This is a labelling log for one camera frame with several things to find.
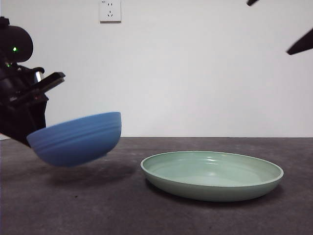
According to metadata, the blue ribbed bowl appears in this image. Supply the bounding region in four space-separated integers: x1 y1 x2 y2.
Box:
26 112 122 168

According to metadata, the green round plate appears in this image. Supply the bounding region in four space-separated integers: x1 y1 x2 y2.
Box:
140 151 285 203

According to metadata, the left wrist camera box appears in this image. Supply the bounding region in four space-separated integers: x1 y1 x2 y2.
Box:
30 68 66 93

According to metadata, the white wall socket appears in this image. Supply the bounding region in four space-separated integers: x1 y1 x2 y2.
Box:
99 0 122 24

